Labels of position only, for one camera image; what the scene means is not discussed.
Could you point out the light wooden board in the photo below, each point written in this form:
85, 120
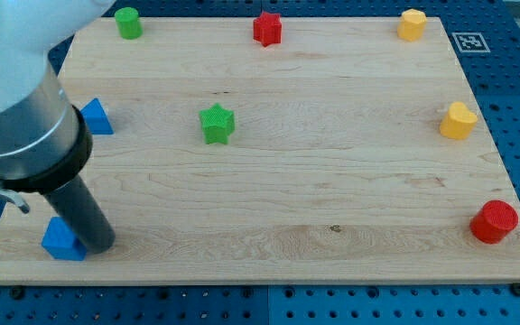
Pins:
336, 172

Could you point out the yellow hexagon block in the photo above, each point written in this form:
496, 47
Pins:
411, 25

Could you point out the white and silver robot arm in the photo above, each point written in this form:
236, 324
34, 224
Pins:
44, 139

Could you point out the white fiducial marker tag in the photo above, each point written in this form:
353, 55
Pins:
470, 42

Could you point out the black cylindrical pointer tool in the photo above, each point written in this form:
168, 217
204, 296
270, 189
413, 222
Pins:
68, 194

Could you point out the green cylinder block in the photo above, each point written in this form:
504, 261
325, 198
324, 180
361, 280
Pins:
128, 23

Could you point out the yellow heart block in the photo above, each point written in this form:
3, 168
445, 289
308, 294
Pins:
458, 122

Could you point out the red cylinder block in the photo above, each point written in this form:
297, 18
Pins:
494, 222

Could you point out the red star block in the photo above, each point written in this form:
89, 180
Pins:
267, 28

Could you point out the blue triangle block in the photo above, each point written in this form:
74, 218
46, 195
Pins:
96, 118

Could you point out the blue pentagon block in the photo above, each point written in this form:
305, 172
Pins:
61, 243

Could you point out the green star block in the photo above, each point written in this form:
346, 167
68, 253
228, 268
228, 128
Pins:
217, 124

